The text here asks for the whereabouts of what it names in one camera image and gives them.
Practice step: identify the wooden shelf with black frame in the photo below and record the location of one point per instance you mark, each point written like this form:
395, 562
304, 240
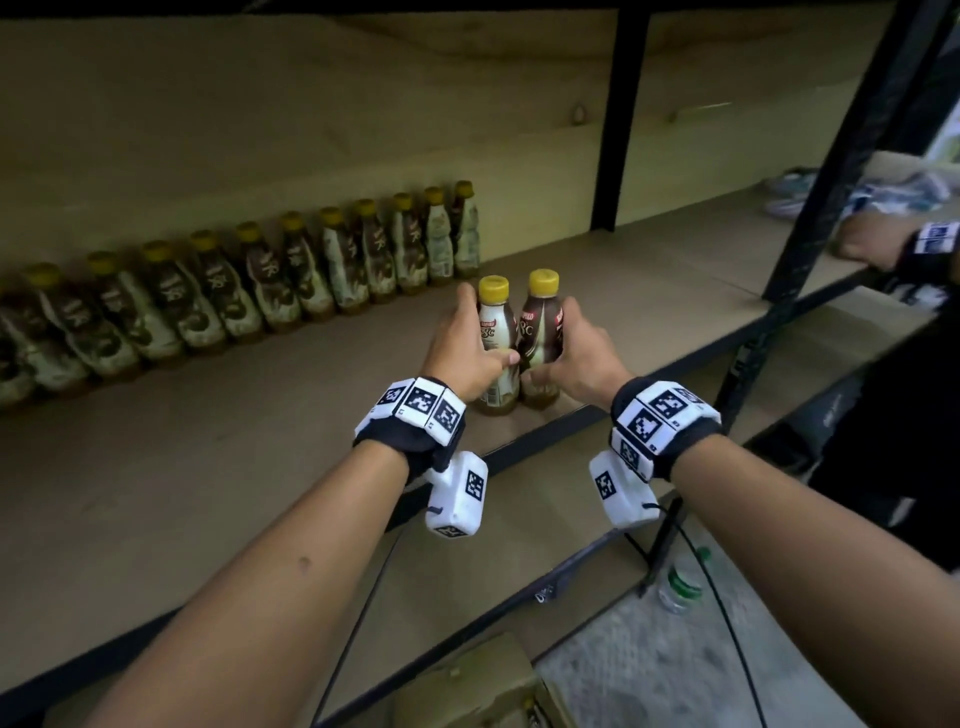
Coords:
187, 465

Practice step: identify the person's left forearm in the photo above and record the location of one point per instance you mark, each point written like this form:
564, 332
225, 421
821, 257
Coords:
262, 600

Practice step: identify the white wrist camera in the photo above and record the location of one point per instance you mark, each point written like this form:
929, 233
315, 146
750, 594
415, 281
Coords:
622, 495
457, 499

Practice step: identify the clear plastic bottle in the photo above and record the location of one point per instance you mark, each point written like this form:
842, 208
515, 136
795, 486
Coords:
682, 585

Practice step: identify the cardboard box of coffee bottles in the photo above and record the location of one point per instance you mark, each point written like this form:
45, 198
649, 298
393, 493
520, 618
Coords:
480, 682

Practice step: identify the person's right hand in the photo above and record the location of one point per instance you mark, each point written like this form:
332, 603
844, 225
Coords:
589, 367

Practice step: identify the yellow-capped drink bottle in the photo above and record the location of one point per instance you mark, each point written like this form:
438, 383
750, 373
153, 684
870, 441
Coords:
540, 322
496, 322

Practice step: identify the bluish plastic packets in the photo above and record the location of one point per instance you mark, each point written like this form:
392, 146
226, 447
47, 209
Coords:
885, 195

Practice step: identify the row of coffee bottles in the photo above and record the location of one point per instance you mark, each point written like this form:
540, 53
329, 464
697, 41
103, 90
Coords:
225, 292

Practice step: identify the person's left hand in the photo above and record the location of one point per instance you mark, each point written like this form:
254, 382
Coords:
457, 360

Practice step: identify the person's right forearm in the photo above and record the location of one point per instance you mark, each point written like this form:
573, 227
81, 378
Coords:
825, 585

